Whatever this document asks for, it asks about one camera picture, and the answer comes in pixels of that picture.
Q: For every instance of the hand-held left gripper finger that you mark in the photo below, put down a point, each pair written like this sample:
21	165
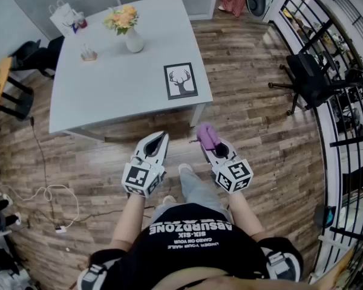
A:
164	150
143	145

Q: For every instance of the black teal bag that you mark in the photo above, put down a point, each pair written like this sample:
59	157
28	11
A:
328	216

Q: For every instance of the person's left white shoe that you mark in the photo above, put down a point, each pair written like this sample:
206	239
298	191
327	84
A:
169	199

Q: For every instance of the person's right white shoe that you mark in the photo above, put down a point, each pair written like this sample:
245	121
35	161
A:
184	167

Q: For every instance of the black equipment pile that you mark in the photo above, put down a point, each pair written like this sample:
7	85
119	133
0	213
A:
3	267

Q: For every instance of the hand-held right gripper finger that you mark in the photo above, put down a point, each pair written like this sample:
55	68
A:
231	151
208	155

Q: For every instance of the purple cloth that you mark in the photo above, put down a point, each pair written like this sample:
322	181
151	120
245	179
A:
208	134

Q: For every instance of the grey table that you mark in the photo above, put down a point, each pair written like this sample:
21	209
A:
115	83

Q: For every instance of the person's left forearm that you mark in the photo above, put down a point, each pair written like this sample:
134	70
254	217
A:
130	219

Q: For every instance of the person's black printed t-shirt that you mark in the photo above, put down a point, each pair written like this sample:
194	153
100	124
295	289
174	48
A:
193	252

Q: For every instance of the small wooden holder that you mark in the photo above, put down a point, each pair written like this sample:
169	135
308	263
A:
89	56

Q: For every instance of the person's white shoe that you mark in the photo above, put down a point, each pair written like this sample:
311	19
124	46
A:
184	167
169	199

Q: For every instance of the person's leg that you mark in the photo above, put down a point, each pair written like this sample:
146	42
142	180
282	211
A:
166	211
199	192

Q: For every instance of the cluttered shelf items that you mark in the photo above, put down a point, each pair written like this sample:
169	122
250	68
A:
329	38

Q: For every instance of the black office chair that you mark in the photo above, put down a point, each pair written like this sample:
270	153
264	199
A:
311	77
36	56

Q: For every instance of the framed deer picture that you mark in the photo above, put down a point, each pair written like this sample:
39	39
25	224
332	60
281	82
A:
181	80

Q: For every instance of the white paper bag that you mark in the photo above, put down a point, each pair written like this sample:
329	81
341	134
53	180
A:
62	20

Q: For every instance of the black metal railing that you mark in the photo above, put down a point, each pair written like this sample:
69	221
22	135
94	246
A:
348	143

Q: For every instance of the orange yellow flower bouquet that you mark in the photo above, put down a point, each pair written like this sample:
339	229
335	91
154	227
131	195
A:
121	18

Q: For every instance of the person's right forearm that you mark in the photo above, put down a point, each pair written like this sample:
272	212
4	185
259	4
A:
245	216

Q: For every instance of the small red object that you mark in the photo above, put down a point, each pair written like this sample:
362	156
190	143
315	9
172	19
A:
83	23

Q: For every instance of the white power adapter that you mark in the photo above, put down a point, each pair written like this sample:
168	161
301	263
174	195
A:
60	230

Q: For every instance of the person's left leg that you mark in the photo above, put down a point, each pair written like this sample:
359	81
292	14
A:
166	211

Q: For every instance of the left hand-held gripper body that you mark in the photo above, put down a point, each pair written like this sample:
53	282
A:
136	177

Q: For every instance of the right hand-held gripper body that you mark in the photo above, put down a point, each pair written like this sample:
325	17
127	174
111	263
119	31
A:
234	177

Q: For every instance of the white round vase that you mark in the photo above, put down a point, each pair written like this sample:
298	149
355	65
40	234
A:
134	42

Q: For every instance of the person's right leg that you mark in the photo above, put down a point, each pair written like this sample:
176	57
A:
199	192

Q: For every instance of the small blue object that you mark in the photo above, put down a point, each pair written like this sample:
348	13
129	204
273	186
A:
75	28

